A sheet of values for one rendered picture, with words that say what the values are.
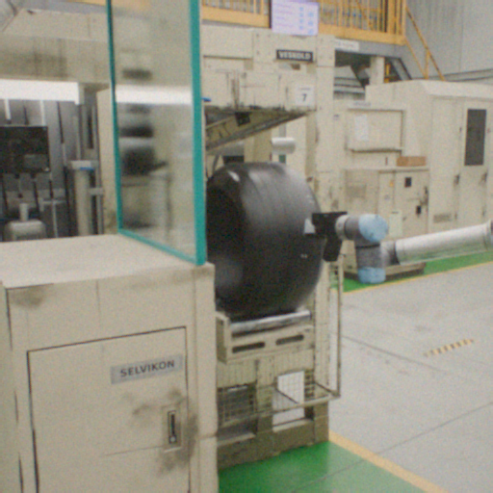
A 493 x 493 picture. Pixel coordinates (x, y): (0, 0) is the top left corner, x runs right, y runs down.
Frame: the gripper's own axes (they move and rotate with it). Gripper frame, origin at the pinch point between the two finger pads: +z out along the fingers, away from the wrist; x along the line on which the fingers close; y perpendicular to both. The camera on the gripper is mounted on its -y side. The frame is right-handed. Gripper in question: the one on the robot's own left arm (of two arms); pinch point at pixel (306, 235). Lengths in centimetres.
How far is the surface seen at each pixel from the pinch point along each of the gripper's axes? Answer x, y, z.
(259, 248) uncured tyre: 15.7, -3.1, 3.9
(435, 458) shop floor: -100, -116, 52
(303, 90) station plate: -29, 55, 40
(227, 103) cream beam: 5, 50, 40
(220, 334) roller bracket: 26.2, -30.8, 15.7
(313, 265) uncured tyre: -3.5, -10.2, 2.6
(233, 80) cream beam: 2, 58, 40
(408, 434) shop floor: -106, -113, 76
